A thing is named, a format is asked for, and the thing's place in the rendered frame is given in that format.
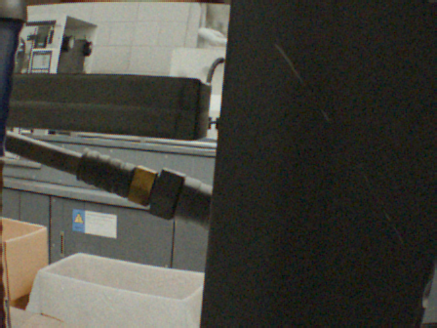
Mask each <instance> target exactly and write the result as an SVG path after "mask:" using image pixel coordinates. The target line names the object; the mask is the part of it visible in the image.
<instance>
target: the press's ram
mask: <svg viewBox="0 0 437 328"><path fill-rule="evenodd" d="M13 87H14V88H13V92H12V94H11V96H10V98H9V101H10V110H11V111H10V113H9V116H8V120H7V127H9V128H22V129H27V128H28V129H35V130H49V131H64V132H71V133H75V132H79V133H87V134H96V135H97V134H104V135H111V136H120V137H139V138H148V139H156V140H166V141H175V142H186V143H189V142H195V141H198V140H202V139H205V138H206V137H207V134H208V123H209V113H210V112H209V111H210V103H211V94H212V84H206V83H203V82H202V81H201V79H199V78H195V77H190V78H185V77H175V76H156V75H137V74H132V75H130V74H112V73H108V74H103V73H98V74H94V73H49V72H48V73H42V72H40V73H34V72H33V73H27V72H26V73H14V76H13Z"/></svg>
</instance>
